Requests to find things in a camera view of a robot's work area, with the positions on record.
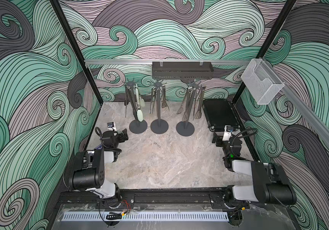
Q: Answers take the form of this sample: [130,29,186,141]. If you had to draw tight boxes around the dark utensil rack stand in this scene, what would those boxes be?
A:
[150,80,169,134]
[124,80,148,134]
[176,81,200,137]

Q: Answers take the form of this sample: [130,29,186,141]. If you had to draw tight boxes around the green metal tongs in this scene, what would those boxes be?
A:
[135,85,145,122]

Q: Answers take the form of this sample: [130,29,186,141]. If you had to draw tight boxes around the clear metal tongs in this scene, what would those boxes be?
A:
[161,84,169,109]

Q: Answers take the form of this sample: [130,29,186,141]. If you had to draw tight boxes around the black metal tongs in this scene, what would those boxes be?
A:
[125,85,138,120]

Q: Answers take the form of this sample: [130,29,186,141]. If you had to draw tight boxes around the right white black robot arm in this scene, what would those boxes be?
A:
[212,133,297,206]

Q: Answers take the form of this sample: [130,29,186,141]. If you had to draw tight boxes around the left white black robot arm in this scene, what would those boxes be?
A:
[68,127,129,199]

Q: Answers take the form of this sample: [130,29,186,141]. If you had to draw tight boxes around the black tray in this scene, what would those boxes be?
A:
[203,99,239,132]

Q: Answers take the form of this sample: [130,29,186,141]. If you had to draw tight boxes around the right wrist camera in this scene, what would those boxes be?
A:
[222,125,234,141]

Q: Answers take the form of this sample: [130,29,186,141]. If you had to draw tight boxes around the clear plastic wall bin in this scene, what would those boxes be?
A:
[241,58,284,105]

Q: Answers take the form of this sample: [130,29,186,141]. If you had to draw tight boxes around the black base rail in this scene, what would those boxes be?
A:
[57,187,261,211]

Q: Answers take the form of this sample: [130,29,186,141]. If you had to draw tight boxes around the white slotted cable duct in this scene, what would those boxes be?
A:
[61,211,229,222]

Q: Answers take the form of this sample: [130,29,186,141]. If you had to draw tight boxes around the black perforated wall shelf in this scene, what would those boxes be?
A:
[152,61,214,83]

